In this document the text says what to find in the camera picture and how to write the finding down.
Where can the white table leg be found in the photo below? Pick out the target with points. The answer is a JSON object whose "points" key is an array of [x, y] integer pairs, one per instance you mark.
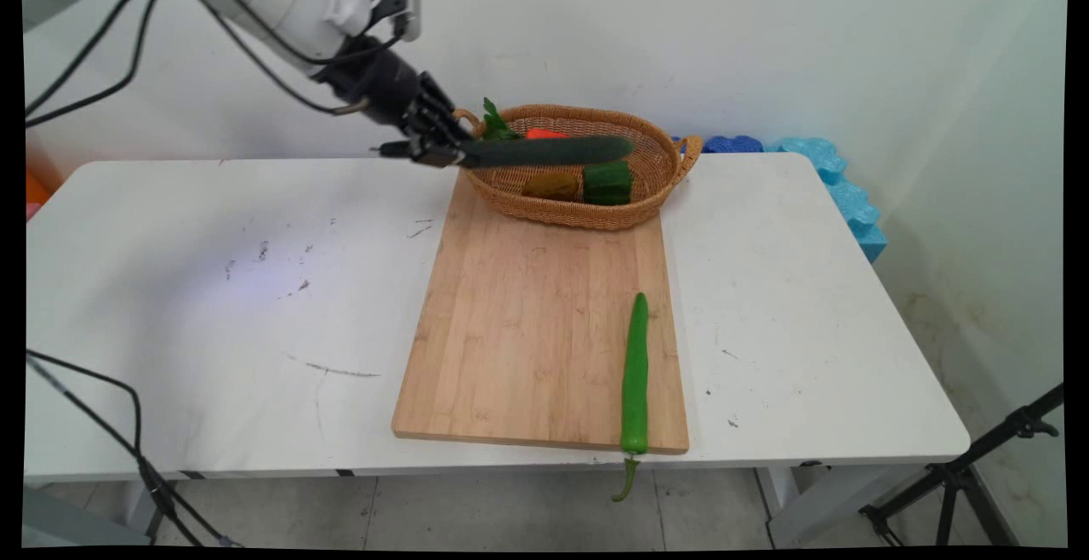
{"points": [[787, 500], [136, 505]]}

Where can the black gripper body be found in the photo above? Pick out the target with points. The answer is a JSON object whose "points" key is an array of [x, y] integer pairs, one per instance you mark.
{"points": [[379, 83]]}

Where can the dark blue foam piece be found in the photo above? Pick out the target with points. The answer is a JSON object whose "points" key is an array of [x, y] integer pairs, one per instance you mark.
{"points": [[732, 145]]}

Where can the black tripod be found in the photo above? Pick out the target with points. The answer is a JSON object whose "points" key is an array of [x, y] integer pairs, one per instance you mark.
{"points": [[957, 479]]}

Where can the green bell pepper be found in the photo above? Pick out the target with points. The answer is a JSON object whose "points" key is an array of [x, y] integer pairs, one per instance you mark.
{"points": [[607, 184]]}

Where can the orange object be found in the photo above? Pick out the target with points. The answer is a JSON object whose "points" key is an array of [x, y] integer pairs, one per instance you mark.
{"points": [[36, 190]]}

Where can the brown potato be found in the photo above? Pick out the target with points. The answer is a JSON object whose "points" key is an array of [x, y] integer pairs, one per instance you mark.
{"points": [[551, 185]]}

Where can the long green chili pepper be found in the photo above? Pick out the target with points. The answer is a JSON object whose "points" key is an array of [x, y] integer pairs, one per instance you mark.
{"points": [[635, 373]]}

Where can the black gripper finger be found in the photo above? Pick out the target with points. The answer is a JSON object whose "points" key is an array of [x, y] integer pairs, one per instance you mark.
{"points": [[434, 150], [444, 109]]}

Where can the woven wicker basket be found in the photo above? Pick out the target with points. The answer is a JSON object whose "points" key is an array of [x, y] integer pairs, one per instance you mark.
{"points": [[561, 211]]}

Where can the wooden cutting board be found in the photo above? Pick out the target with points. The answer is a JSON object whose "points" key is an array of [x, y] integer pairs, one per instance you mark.
{"points": [[536, 330]]}

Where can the orange carrot with leaves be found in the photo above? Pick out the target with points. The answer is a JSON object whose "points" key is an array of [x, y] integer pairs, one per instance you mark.
{"points": [[498, 126]]}

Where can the dark green cucumber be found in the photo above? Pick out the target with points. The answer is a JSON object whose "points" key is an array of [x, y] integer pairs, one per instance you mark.
{"points": [[553, 151]]}

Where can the light blue foam piece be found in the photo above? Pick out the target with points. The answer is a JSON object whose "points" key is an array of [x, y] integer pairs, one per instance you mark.
{"points": [[851, 202]]}

